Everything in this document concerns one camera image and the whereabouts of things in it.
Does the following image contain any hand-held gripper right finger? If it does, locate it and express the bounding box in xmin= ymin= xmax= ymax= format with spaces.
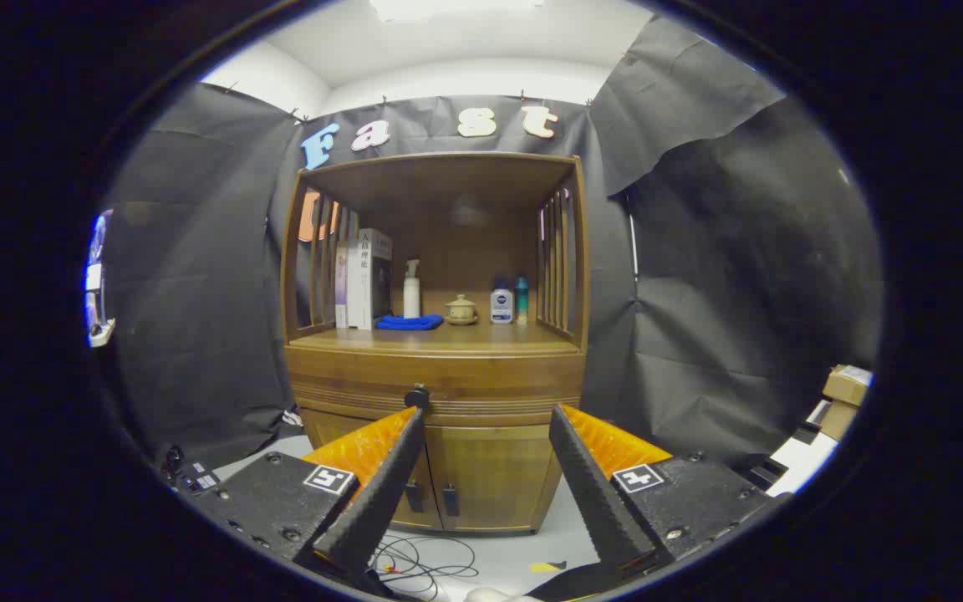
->
xmin=548 ymin=404 xmax=792 ymax=582

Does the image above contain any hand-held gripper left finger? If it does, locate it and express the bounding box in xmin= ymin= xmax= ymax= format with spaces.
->
xmin=185 ymin=406 xmax=428 ymax=586

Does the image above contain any wooden drawer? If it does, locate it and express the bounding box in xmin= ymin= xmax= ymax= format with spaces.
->
xmin=285 ymin=344 xmax=587 ymax=427

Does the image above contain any wooden cabinet door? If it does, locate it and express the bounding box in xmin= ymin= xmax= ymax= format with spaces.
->
xmin=425 ymin=425 xmax=566 ymax=534
xmin=302 ymin=408 xmax=444 ymax=532

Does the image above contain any wooden countertop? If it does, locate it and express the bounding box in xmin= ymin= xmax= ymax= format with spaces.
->
xmin=289 ymin=320 xmax=583 ymax=356

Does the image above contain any wooden cabinet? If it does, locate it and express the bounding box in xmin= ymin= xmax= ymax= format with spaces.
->
xmin=279 ymin=151 xmax=591 ymax=536

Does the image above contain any blue cloth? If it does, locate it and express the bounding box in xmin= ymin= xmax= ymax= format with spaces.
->
xmin=375 ymin=314 xmax=445 ymax=331

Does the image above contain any black power strip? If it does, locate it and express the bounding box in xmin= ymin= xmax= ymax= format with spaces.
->
xmin=160 ymin=445 xmax=223 ymax=494

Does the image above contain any white board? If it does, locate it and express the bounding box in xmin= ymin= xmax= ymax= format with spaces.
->
xmin=770 ymin=431 xmax=840 ymax=496

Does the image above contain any white lotion bottle blue cap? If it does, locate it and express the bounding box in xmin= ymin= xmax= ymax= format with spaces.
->
xmin=490 ymin=278 xmax=515 ymax=325

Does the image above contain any pale purple book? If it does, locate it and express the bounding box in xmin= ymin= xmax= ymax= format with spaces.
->
xmin=334 ymin=241 xmax=350 ymax=329

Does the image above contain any white book dark portrait cover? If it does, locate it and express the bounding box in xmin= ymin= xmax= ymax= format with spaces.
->
xmin=346 ymin=228 xmax=394 ymax=329

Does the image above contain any black backdrop cloth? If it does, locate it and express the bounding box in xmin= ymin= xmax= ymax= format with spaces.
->
xmin=101 ymin=13 xmax=884 ymax=473

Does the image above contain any white bluish device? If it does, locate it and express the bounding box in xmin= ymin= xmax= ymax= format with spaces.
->
xmin=84 ymin=209 xmax=117 ymax=349

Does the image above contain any ceiling light panel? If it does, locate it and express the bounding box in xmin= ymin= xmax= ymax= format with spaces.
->
xmin=369 ymin=0 xmax=545 ymax=22

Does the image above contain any black cable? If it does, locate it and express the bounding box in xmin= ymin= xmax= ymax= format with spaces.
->
xmin=369 ymin=535 xmax=480 ymax=599

